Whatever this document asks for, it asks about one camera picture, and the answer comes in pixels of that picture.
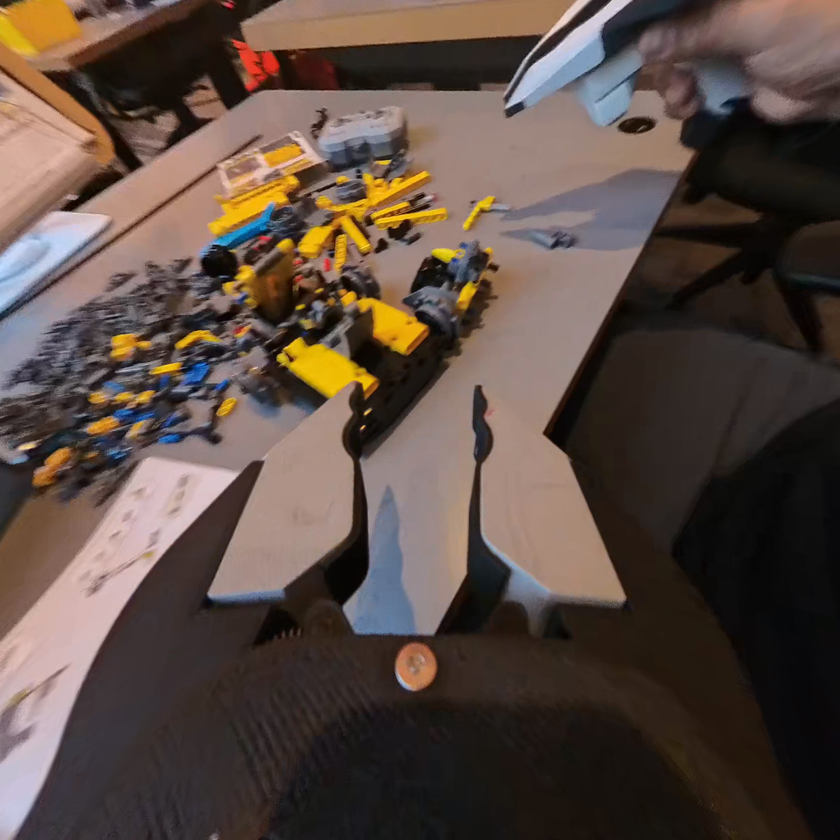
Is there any yellow black toy vehicle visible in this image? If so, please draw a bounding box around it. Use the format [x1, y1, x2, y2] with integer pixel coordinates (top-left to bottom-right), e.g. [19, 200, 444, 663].
[230, 237, 454, 441]

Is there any person's right hand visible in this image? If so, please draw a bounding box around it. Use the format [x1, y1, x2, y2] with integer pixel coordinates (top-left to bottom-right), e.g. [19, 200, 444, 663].
[637, 0, 840, 126]

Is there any black office chair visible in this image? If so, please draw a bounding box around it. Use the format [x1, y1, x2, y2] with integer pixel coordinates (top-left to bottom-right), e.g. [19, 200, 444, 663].
[657, 112, 840, 355]

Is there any long wooden table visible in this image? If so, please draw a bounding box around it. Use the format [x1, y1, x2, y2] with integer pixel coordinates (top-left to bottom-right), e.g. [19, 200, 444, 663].
[27, 0, 248, 112]

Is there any instruction sheet on wooden stand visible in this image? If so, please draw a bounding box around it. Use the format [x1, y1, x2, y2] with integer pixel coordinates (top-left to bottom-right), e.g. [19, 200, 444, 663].
[0, 53, 116, 319]

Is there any grey toy battery box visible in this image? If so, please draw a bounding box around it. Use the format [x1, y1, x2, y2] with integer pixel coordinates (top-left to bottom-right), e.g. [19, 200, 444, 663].
[318, 107, 409, 168]

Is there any blue brick separator tool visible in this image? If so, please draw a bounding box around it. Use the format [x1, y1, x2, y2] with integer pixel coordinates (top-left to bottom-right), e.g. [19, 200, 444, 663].
[214, 201, 279, 253]

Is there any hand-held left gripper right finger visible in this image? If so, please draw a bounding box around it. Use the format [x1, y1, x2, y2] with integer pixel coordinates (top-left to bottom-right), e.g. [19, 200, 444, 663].
[469, 385, 628, 637]

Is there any yellow black sticker sheet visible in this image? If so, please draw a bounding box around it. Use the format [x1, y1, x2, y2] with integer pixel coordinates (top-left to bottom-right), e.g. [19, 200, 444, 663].
[216, 130, 325, 198]

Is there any pile of toy parts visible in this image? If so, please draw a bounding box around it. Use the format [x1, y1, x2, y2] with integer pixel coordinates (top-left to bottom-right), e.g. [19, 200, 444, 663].
[0, 164, 454, 506]

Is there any white instruction booklet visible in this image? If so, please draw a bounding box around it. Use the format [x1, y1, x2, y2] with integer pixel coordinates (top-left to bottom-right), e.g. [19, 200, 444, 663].
[0, 456, 240, 840]

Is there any small yellow toy beam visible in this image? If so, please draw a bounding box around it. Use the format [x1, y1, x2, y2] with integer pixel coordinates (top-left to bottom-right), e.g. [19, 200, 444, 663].
[461, 193, 500, 232]

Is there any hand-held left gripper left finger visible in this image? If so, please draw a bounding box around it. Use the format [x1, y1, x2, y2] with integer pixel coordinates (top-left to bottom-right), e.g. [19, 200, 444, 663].
[210, 385, 371, 611]

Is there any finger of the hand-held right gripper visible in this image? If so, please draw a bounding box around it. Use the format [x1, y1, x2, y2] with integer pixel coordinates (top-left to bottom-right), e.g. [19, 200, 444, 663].
[504, 0, 601, 116]
[519, 29, 647, 128]

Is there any long grey table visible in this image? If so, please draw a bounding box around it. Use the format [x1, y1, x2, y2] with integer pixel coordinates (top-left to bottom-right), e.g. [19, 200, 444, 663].
[242, 0, 572, 56]

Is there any grey desk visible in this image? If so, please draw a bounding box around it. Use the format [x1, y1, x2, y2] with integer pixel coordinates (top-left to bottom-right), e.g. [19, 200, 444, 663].
[0, 90, 694, 840]

